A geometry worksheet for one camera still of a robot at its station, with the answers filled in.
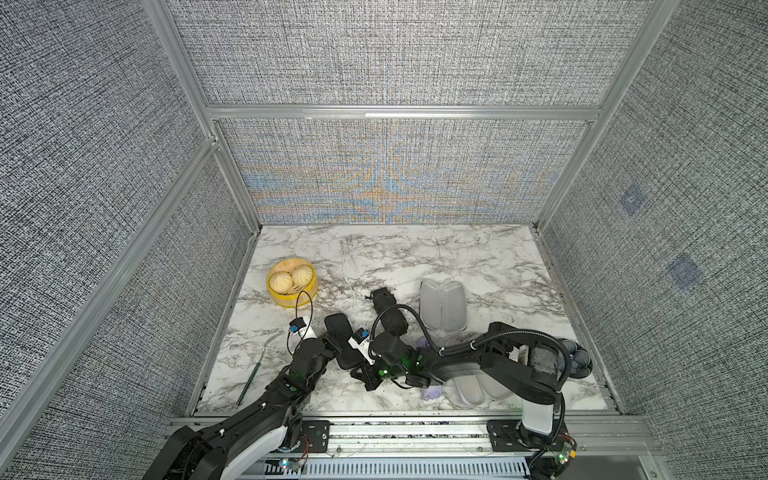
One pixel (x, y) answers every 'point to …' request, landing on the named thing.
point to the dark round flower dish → (581, 363)
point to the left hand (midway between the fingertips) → (344, 329)
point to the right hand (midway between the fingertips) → (349, 367)
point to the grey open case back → (443, 309)
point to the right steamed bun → (302, 275)
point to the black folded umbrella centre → (393, 319)
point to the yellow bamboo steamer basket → (298, 296)
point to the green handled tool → (256, 369)
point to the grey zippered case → (338, 326)
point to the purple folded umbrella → (434, 392)
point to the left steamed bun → (281, 282)
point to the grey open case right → (474, 389)
